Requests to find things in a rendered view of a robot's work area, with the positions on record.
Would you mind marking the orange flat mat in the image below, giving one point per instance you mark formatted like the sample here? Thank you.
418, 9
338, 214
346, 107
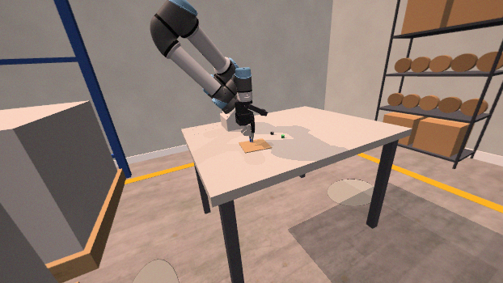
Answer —
258, 144

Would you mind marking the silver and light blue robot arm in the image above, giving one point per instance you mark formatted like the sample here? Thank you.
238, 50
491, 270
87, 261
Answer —
229, 84

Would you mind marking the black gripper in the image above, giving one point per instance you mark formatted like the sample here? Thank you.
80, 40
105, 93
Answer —
245, 118

